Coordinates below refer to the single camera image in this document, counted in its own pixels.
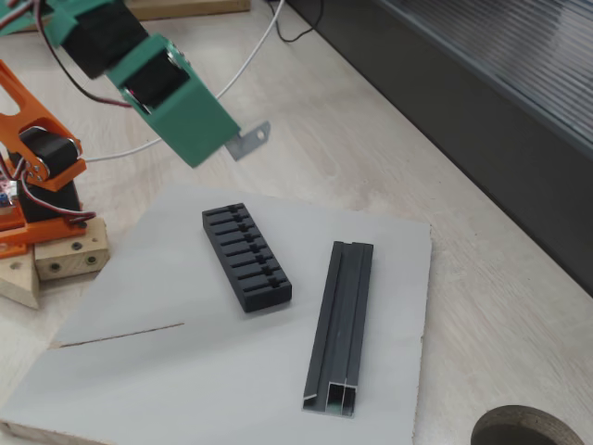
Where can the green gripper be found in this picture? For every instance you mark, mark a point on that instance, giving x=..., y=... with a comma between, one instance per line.
x=200, y=127

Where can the red controller board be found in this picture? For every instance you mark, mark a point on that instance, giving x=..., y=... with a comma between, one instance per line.
x=5, y=190

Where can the black aluminium profile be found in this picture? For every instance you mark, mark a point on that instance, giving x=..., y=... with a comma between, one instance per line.
x=340, y=324

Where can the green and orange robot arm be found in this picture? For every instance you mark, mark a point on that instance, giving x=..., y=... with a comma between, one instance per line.
x=41, y=148

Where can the grey board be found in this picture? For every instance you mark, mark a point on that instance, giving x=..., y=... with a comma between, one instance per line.
x=162, y=371

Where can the light wooden base block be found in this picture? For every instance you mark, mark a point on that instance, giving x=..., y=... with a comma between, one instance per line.
x=69, y=255

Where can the black slotted plastic block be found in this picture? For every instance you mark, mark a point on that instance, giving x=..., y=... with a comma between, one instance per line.
x=245, y=259

